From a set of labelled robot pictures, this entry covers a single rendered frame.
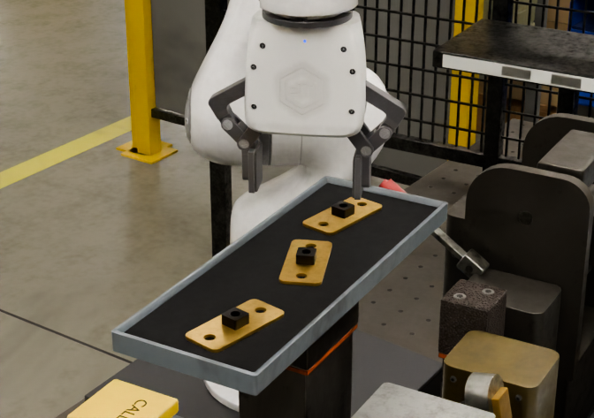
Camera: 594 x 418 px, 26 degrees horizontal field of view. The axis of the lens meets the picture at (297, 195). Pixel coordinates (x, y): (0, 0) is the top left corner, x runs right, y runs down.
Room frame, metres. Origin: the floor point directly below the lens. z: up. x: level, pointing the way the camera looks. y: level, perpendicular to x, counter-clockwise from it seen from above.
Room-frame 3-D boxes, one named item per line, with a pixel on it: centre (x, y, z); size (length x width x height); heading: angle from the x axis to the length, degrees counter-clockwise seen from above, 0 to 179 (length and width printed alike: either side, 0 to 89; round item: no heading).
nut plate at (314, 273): (1.04, -0.01, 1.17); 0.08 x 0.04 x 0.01; 171
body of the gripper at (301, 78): (1.03, -0.01, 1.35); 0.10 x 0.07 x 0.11; 81
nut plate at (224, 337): (0.92, 0.05, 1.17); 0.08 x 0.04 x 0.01; 138
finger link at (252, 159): (1.04, 0.05, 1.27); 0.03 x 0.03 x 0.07; 81
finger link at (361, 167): (1.03, -0.07, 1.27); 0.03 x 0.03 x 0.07; 81
